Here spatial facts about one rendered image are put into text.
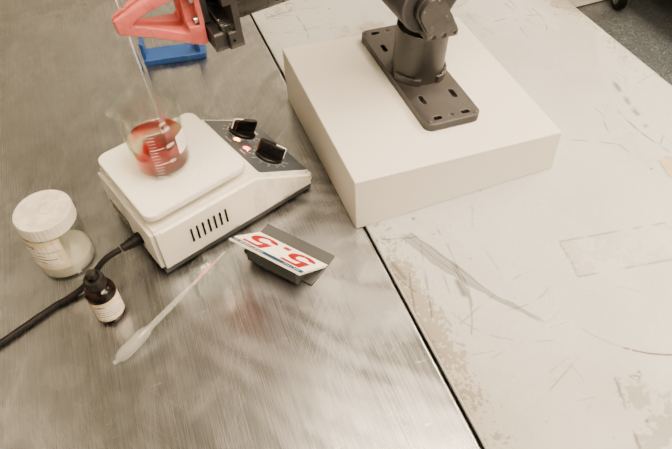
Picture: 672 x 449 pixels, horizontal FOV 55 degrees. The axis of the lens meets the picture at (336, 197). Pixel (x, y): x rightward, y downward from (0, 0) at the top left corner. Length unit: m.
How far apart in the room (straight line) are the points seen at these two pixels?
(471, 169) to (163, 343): 0.38
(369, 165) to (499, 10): 0.48
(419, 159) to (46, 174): 0.47
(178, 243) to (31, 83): 0.44
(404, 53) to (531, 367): 0.37
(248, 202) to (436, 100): 0.25
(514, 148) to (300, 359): 0.33
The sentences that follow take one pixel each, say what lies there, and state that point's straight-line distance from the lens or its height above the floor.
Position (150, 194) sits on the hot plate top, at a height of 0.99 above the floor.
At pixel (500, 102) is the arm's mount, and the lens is 0.80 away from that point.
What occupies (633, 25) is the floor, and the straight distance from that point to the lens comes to 2.91.
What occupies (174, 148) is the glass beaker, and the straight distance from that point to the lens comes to 0.66.
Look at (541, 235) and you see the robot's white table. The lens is 0.74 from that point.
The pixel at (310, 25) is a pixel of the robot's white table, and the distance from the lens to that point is 1.05.
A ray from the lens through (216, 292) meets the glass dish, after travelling 0.67.
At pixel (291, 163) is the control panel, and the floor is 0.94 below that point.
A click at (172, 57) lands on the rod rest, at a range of 1.00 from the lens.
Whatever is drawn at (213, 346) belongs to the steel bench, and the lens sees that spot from 0.65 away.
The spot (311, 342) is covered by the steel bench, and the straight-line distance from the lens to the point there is 0.64.
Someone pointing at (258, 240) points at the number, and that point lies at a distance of 0.69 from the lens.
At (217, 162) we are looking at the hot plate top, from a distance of 0.69.
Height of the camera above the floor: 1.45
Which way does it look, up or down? 47 degrees down
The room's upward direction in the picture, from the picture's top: 3 degrees counter-clockwise
